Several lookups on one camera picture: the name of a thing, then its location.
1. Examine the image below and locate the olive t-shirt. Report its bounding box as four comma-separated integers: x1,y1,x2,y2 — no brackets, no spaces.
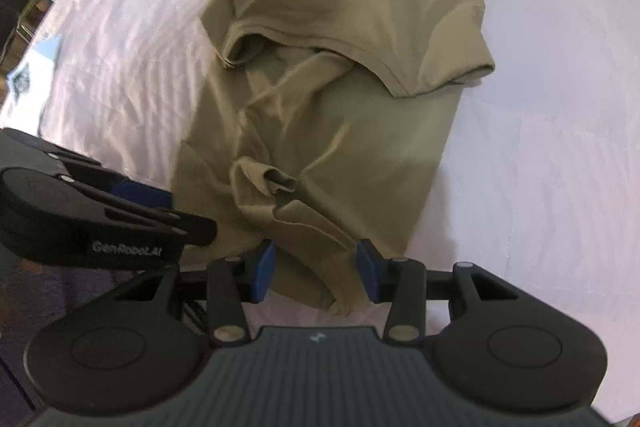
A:
170,0,497,315

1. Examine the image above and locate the purple fuzzy garment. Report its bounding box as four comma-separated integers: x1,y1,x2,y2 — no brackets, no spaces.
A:
0,252,176,338

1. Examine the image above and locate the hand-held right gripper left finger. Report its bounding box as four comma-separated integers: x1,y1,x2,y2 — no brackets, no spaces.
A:
117,239,277,348

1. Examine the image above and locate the pink quilted bed sheet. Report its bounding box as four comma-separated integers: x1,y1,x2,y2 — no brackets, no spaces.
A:
0,0,640,425

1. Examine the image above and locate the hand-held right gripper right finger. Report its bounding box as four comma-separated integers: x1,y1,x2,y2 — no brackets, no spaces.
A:
356,239,521,348

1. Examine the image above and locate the white blue paper leaflet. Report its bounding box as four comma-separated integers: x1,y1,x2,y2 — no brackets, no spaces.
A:
7,34,63,96

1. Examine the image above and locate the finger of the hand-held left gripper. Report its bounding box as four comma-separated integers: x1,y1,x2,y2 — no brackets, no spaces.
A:
45,149,173,212
60,179,218,245

